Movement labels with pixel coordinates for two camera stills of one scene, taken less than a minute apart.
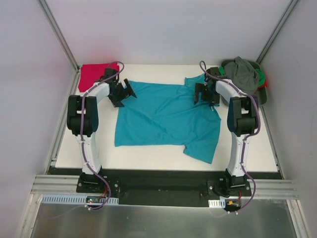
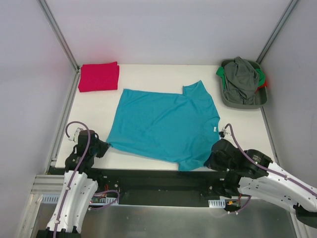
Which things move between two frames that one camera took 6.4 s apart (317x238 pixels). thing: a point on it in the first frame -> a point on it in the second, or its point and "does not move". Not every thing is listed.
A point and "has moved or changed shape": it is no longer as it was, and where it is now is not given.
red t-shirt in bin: [265, 84] does not move
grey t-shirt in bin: [244, 74] does not move
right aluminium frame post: [277, 29] does not move
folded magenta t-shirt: [91, 73] does not move
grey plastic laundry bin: [261, 93] does not move
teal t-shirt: [151, 114] has moved or changed shape
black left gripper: [123, 94] -> [99, 147]
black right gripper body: [202, 92] -> [216, 155]
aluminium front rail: [57, 185] does not move
